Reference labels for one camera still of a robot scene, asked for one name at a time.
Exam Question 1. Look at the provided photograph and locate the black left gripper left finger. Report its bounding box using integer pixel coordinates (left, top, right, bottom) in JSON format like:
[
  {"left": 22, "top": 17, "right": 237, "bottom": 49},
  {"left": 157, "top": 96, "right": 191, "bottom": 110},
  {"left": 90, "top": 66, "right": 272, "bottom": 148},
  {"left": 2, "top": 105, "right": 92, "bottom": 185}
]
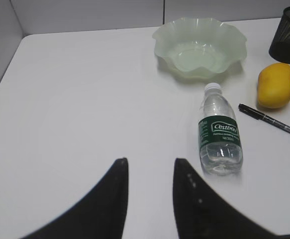
[{"left": 26, "top": 158, "right": 128, "bottom": 239}]

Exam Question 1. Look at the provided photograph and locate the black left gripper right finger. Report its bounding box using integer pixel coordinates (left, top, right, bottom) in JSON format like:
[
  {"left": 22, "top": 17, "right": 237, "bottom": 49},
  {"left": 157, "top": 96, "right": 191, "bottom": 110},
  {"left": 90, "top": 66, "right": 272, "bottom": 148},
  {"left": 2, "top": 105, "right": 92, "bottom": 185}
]
[{"left": 173, "top": 158, "right": 278, "bottom": 239}]

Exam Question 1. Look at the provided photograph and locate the clear water bottle green label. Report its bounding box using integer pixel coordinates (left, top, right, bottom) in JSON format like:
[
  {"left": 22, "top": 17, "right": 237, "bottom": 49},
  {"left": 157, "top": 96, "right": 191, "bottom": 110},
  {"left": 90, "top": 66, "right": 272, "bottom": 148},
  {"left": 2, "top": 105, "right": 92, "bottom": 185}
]
[{"left": 198, "top": 83, "right": 243, "bottom": 176}]

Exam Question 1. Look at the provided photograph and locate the black marker pen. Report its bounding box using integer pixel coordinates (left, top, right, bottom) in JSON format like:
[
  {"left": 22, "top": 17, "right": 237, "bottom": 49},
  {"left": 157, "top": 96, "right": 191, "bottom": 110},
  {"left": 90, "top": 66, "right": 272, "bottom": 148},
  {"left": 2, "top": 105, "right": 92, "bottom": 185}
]
[{"left": 238, "top": 104, "right": 290, "bottom": 134}]

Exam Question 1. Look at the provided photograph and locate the yellow mango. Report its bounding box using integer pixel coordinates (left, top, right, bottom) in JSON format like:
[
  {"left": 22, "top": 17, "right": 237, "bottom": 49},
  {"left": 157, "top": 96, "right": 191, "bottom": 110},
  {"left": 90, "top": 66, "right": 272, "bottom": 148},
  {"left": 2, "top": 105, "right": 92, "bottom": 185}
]
[{"left": 257, "top": 63, "right": 290, "bottom": 109}]

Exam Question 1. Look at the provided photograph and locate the pale green wavy plate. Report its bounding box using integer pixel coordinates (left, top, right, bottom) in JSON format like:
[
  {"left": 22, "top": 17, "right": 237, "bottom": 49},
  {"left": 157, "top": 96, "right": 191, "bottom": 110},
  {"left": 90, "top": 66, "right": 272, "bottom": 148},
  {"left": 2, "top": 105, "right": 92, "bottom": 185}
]
[{"left": 152, "top": 17, "right": 247, "bottom": 80}]

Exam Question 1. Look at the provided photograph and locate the black mesh pen holder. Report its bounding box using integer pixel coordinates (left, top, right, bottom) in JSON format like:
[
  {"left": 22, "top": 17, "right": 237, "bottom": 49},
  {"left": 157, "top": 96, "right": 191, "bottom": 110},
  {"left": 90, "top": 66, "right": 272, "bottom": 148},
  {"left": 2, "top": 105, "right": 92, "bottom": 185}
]
[{"left": 269, "top": 6, "right": 290, "bottom": 64}]

